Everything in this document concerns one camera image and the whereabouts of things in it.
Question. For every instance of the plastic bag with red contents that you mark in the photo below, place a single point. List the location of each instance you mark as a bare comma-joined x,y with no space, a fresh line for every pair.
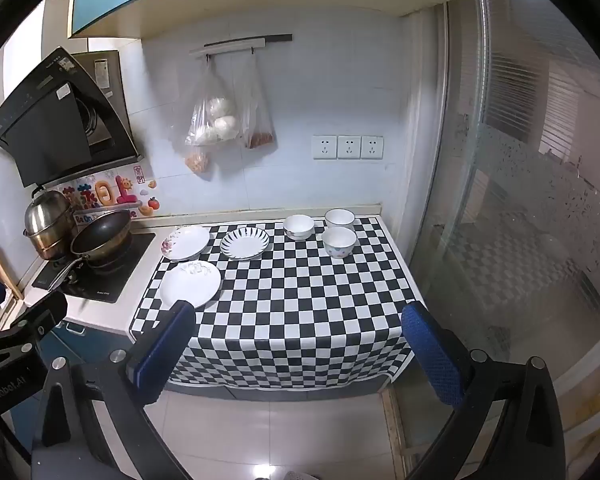
257,135

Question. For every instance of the wooden cutting board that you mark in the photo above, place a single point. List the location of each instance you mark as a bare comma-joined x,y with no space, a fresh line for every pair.
5,272

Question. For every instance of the white bowl with dark rim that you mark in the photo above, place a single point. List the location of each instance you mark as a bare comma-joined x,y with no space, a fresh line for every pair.
339,217

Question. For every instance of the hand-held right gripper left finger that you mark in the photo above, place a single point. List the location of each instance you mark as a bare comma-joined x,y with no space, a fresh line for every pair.
162,355

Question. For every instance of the plastic bag with orange contents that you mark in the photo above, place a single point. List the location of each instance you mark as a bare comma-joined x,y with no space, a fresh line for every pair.
197,161

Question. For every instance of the white bowl with coloured dots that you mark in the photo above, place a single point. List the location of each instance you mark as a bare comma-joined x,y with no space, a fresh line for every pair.
339,242

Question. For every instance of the black range hood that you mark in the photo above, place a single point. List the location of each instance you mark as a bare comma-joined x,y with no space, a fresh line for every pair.
40,125

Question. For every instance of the plastic bag of white buns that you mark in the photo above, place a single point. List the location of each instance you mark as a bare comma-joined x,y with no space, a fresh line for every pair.
215,115

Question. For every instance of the black glass gas stove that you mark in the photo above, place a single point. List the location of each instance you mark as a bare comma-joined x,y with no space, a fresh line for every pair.
115,285

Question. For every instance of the white plate with black stripes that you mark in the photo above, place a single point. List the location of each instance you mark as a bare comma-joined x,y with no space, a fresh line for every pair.
245,244

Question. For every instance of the colourful wall stickers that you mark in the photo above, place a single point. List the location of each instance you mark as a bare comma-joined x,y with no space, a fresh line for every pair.
105,192

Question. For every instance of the stainless steel steamer pot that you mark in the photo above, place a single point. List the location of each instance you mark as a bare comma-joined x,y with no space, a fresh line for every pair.
45,217

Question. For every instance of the wall hook rail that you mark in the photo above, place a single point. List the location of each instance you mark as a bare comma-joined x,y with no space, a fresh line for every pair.
230,46

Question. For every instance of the white wall socket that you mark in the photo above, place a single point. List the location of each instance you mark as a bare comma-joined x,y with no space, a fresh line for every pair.
325,147
349,147
372,147

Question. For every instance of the white plate with floral print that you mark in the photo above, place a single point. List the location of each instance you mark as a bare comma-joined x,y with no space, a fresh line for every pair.
185,243

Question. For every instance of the striped white plates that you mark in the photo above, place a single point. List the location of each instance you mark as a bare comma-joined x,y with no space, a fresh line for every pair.
190,287

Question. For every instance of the white bowl with floral print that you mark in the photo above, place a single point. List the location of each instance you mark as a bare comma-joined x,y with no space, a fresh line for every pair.
298,225

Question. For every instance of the frosted glass sliding door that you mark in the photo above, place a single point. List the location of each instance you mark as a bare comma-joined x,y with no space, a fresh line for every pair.
530,160

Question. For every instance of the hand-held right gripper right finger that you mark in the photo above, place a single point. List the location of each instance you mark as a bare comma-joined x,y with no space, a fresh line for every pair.
432,355

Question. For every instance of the black and white checkered tablecloth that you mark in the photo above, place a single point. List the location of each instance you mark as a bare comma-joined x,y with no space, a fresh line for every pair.
290,305

